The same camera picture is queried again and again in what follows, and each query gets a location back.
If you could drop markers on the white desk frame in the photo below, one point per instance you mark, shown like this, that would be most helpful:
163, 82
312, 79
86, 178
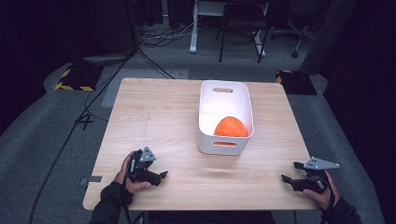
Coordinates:
194, 28

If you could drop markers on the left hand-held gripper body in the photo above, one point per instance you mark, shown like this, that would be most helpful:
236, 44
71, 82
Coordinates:
146, 155

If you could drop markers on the person's right hand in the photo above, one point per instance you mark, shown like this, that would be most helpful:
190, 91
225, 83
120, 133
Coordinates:
327, 196

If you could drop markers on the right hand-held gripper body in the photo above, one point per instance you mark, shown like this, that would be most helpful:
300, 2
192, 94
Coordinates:
320, 164

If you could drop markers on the white plastic storage bin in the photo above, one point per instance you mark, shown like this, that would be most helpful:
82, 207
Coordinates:
218, 102

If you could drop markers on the yellow-black striped floor plate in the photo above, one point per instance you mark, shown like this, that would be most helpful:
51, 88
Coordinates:
295, 82
79, 79

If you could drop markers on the office chair wheeled base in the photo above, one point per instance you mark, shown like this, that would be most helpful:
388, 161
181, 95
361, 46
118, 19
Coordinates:
299, 34

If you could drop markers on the person's left hand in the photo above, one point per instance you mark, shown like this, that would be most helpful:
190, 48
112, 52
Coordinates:
130, 186

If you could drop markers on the grey tape strip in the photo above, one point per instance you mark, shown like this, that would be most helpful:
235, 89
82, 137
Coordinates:
93, 179

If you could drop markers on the black metal chair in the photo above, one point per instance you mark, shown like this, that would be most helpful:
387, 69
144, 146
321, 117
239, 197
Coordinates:
243, 18

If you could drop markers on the grey curtain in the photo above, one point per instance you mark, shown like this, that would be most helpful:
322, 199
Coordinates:
327, 37

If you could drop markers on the orange pumpkin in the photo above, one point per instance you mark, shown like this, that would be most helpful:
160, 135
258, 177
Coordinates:
231, 127

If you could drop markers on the grey flat stand base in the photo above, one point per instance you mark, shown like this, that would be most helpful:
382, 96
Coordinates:
106, 58

